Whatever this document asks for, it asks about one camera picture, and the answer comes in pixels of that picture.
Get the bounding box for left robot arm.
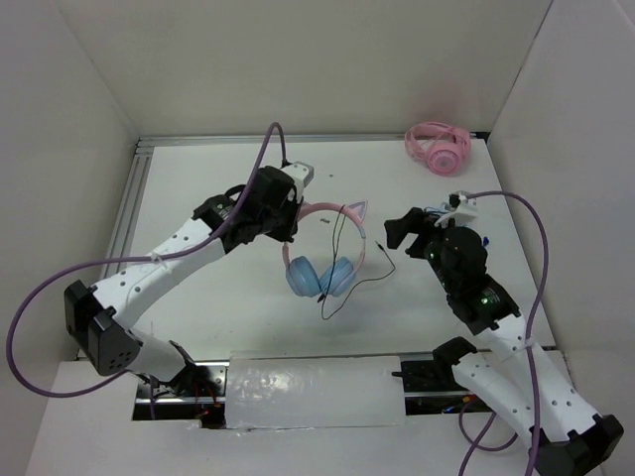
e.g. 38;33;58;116
64;162;315;396

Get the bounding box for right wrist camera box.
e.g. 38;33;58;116
435;190;478;228

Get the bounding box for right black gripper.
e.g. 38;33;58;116
383;205;457;291

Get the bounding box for black headphone cable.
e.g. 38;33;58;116
315;202;398;322

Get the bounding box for pink round headphones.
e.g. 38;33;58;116
404;122;471;177

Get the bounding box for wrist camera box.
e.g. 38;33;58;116
435;190;478;228
281;162;315;201

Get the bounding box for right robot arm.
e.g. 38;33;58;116
384;208;624;475

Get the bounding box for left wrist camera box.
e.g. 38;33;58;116
281;162;315;201

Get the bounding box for pink blue cat-ear headphones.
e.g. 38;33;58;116
282;199;368;300

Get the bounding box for shiny foil sheet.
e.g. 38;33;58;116
224;356;406;429

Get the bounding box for aluminium frame rail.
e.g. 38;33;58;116
76;131;490;361

